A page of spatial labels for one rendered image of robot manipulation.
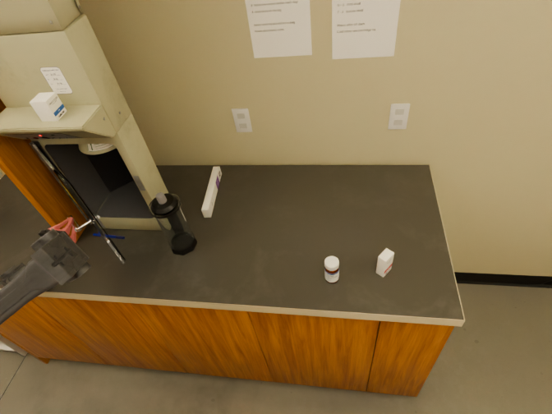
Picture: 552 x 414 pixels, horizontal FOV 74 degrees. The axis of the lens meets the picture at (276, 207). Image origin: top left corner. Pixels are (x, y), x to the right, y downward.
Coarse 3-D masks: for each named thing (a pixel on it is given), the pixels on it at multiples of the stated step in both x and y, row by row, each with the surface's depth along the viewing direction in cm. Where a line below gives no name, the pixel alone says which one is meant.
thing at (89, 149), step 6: (78, 144) 124; (84, 144) 120; (90, 144) 119; (96, 144) 119; (102, 144) 120; (108, 144) 120; (84, 150) 121; (90, 150) 120; (96, 150) 120; (102, 150) 120; (108, 150) 121
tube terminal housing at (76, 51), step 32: (64, 32) 89; (0, 64) 99; (32, 64) 97; (64, 64) 96; (96, 64) 101; (0, 96) 107; (32, 96) 105; (64, 96) 104; (96, 96) 102; (128, 128) 117; (128, 160) 119; (128, 224) 145
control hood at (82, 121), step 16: (16, 112) 106; (32, 112) 105; (80, 112) 102; (96, 112) 101; (0, 128) 101; (16, 128) 100; (32, 128) 99; (48, 128) 98; (64, 128) 97; (80, 128) 96; (96, 128) 102; (112, 128) 108
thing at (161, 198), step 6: (162, 192) 120; (156, 198) 119; (162, 198) 119; (168, 198) 122; (174, 198) 122; (156, 204) 121; (162, 204) 121; (168, 204) 120; (174, 204) 121; (156, 210) 119; (162, 210) 119; (168, 210) 120
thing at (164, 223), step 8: (152, 200) 124; (176, 208) 121; (152, 216) 121; (160, 216) 119; (176, 216) 123; (184, 216) 128; (160, 224) 124; (168, 224) 123; (176, 224) 125; (184, 224) 128; (168, 232) 126; (176, 232) 127; (184, 232) 129; (168, 240) 131; (176, 240) 129; (184, 240) 131; (192, 240) 135; (176, 248) 133; (184, 248) 134
